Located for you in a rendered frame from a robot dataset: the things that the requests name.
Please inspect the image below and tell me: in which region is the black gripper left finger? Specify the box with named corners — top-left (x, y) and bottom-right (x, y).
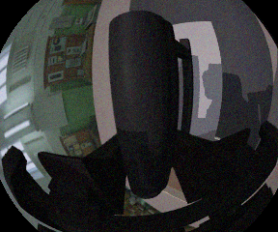
top-left (38, 134), bottom-right (127, 216)

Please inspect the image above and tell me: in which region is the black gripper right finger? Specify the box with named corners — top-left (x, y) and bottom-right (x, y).
top-left (173, 128), bottom-right (251, 204)

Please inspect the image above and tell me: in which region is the beige square tile with dark centre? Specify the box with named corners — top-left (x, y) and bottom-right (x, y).
top-left (162, 167), bottom-right (190, 205)

